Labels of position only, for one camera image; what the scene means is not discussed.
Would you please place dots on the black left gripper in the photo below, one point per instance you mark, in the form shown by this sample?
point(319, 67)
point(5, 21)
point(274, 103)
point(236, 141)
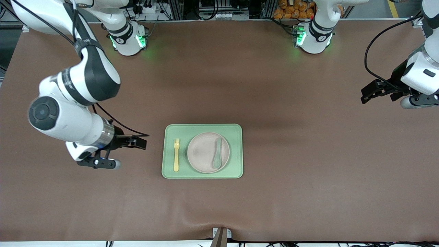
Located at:
point(399, 79)

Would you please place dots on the aluminium frame profile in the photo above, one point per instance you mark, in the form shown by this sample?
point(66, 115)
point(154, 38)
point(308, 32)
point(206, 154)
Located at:
point(176, 10)
point(416, 23)
point(26, 28)
point(269, 8)

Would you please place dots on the yellow plastic fork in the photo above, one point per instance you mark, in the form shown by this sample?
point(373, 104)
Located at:
point(176, 157)

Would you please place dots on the light green rectangular tray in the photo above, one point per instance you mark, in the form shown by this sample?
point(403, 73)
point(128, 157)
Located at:
point(236, 151)

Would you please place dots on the round beige speckled plate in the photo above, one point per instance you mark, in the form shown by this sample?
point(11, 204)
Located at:
point(202, 152)

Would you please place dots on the white power strip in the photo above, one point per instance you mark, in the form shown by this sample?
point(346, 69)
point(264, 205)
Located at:
point(149, 8)

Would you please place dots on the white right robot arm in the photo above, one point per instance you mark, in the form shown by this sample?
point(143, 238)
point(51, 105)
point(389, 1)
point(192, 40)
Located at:
point(68, 116)

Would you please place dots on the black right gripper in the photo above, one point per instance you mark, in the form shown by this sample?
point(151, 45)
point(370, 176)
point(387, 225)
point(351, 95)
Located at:
point(119, 138)

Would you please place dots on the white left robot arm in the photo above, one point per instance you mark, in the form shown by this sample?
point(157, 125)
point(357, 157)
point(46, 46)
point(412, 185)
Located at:
point(319, 34)

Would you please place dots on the sage green plastic spoon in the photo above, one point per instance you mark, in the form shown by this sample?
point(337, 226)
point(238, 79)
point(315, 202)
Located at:
point(217, 159)

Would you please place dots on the brown table cover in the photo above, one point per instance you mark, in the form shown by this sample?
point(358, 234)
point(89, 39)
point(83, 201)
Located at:
point(308, 154)

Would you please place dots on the orange packaged snacks pile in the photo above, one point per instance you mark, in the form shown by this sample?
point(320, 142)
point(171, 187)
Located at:
point(291, 10)

